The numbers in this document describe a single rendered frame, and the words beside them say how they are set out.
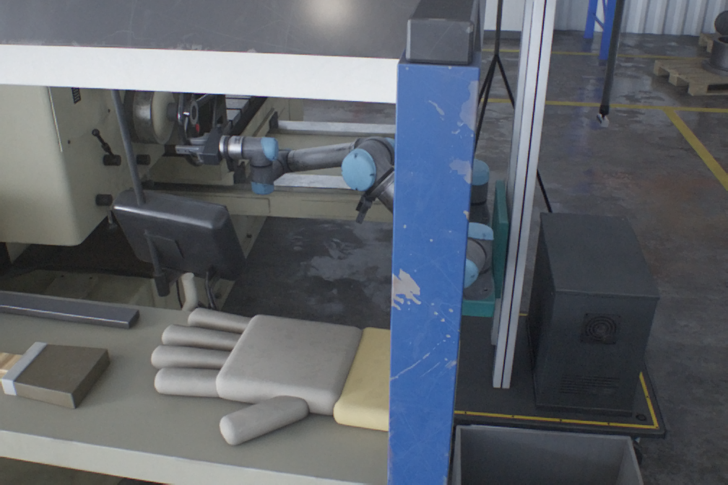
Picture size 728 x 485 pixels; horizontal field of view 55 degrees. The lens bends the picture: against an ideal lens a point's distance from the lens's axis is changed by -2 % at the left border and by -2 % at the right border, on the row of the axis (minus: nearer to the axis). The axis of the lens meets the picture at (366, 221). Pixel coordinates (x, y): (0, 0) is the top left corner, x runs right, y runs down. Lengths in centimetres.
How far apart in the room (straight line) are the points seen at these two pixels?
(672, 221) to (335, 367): 443
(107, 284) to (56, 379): 232
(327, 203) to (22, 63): 276
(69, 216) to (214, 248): 56
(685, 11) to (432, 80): 1000
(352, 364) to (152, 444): 17
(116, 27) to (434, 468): 33
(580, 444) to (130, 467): 185
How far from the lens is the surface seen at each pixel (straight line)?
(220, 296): 375
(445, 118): 34
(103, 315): 71
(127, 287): 290
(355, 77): 42
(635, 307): 247
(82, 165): 230
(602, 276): 250
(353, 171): 213
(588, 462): 237
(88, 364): 64
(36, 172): 224
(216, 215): 182
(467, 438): 227
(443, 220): 36
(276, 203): 326
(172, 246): 194
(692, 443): 324
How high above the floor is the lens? 211
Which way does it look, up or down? 28 degrees down
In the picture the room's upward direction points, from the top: straight up
